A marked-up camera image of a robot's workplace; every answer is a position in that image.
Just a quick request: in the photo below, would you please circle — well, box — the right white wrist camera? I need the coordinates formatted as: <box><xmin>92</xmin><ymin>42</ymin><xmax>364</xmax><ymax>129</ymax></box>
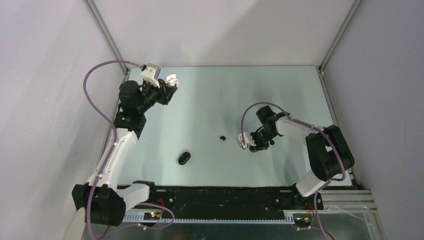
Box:
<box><xmin>236</xmin><ymin>132</ymin><xmax>256</xmax><ymax>150</ymax></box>

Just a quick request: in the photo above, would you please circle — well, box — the white earbud charging case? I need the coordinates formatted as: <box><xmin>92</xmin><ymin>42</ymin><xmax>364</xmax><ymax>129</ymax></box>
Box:
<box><xmin>165</xmin><ymin>74</ymin><xmax>180</xmax><ymax>87</ymax></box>

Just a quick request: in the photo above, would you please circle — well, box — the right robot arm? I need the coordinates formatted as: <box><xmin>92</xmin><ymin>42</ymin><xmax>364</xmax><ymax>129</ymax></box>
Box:
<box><xmin>236</xmin><ymin>104</ymin><xmax>355</xmax><ymax>209</ymax></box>

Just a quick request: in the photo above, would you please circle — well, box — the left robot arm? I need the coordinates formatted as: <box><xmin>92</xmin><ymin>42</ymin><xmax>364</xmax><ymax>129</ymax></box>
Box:
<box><xmin>72</xmin><ymin>75</ymin><xmax>180</xmax><ymax>227</ymax></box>

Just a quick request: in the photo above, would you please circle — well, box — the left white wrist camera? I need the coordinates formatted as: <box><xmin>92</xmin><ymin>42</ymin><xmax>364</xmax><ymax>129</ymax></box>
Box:
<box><xmin>141</xmin><ymin>63</ymin><xmax>161</xmax><ymax>88</ymax></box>

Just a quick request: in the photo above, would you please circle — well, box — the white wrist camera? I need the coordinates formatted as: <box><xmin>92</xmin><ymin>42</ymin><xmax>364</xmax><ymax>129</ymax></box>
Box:
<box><xmin>141</xmin><ymin>63</ymin><xmax>161</xmax><ymax>88</ymax></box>
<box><xmin>236</xmin><ymin>132</ymin><xmax>256</xmax><ymax>150</ymax></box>

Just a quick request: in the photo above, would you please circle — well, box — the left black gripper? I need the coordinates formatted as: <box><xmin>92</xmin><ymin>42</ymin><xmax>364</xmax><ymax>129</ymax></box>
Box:
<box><xmin>136</xmin><ymin>78</ymin><xmax>177</xmax><ymax>113</ymax></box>

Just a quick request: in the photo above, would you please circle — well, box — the black charging case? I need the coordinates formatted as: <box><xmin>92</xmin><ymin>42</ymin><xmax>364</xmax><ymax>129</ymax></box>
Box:
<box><xmin>177</xmin><ymin>151</ymin><xmax>191</xmax><ymax>165</ymax></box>

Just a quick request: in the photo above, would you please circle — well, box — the aluminium frame rail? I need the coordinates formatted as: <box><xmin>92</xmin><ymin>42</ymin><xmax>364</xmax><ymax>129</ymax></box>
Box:
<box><xmin>122</xmin><ymin>188</ymin><xmax>376</xmax><ymax>224</ymax></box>

